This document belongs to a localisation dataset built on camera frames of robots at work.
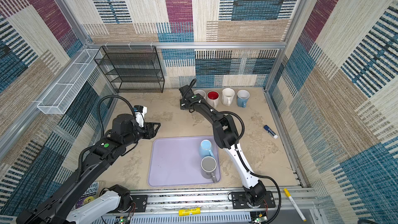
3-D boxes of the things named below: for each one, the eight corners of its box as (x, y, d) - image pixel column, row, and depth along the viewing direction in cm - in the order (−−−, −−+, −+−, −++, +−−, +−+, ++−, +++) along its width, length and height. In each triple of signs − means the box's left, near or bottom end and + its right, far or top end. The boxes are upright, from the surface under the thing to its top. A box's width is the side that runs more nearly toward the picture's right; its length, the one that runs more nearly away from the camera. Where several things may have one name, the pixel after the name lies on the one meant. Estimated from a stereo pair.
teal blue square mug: (237, 110, 109) (239, 101, 102) (234, 99, 116) (237, 89, 108) (248, 110, 109) (251, 101, 102) (245, 98, 116) (248, 89, 108)
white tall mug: (222, 109, 108) (223, 100, 101) (221, 97, 116) (222, 87, 108) (234, 109, 108) (236, 100, 101) (232, 97, 116) (234, 87, 108)
